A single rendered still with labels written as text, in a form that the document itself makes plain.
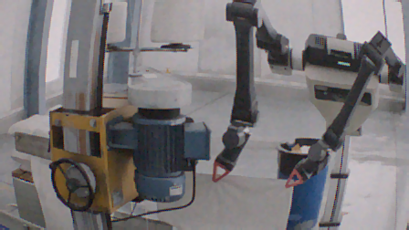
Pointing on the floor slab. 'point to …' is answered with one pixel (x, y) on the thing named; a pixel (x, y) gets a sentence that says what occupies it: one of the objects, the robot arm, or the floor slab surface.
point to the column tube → (83, 91)
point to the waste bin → (304, 197)
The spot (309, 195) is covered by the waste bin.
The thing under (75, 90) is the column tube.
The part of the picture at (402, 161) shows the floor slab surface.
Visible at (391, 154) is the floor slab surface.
